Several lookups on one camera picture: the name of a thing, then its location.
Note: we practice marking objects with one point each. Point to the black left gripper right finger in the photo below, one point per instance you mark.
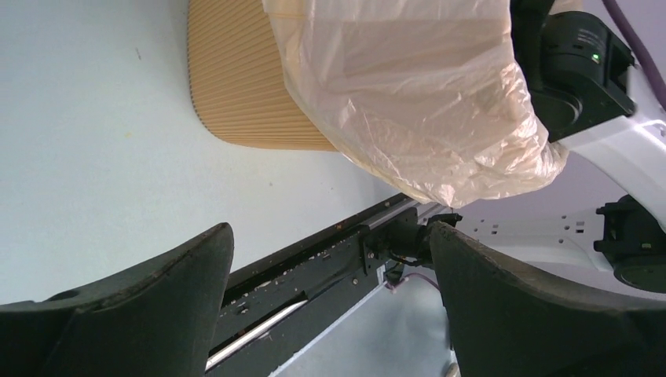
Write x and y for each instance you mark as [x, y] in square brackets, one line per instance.
[509, 318]

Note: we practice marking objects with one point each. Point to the orange plastic trash bin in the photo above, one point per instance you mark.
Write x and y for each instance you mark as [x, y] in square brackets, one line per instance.
[236, 79]

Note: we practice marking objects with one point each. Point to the translucent white trash bag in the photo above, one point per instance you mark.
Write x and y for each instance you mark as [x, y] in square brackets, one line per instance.
[425, 95]

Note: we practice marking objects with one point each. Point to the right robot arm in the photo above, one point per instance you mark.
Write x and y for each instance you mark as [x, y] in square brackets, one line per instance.
[600, 95]

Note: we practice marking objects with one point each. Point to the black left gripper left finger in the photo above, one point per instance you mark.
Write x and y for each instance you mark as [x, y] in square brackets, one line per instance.
[156, 318]

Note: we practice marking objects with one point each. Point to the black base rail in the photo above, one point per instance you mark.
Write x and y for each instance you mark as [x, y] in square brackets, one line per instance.
[276, 306]

